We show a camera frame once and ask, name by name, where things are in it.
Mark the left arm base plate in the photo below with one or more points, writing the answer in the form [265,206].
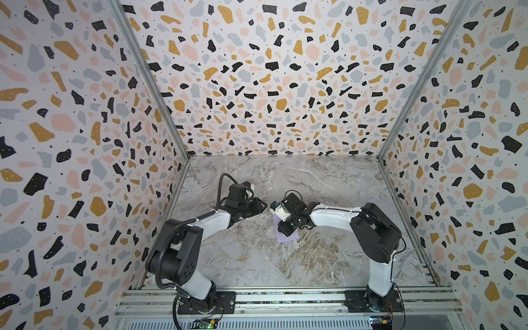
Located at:
[221,302]

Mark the right aluminium corner post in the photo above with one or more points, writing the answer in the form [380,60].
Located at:
[460,11]

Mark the left aluminium corner post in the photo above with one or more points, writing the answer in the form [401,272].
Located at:
[128,35]

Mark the circuit board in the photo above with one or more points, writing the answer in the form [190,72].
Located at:
[381,322]
[204,323]

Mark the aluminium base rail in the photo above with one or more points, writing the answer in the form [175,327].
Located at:
[293,308]

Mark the aluminium corner post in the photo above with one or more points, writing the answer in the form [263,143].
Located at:
[128,35]
[460,11]

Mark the right circuit board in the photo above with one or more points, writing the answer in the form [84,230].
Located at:
[381,322]

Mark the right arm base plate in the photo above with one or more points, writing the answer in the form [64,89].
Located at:
[357,301]

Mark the left circuit board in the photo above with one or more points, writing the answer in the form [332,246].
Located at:
[204,323]

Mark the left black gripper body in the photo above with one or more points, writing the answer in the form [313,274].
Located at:
[241,209]

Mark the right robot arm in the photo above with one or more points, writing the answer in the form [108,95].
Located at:
[378,236]

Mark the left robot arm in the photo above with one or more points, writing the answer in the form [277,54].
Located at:
[174,256]

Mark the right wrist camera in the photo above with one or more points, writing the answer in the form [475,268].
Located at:
[279,211]

